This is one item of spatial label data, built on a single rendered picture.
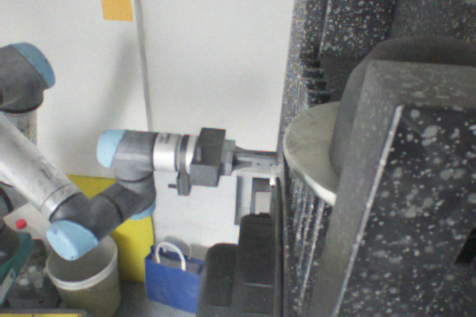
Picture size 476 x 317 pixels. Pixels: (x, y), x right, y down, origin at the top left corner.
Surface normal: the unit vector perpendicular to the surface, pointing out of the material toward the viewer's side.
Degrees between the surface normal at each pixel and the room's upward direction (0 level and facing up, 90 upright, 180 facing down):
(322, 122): 0
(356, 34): 90
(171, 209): 90
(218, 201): 90
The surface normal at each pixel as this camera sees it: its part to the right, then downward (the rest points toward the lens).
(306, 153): 0.04, -0.84
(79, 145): -0.08, 0.53
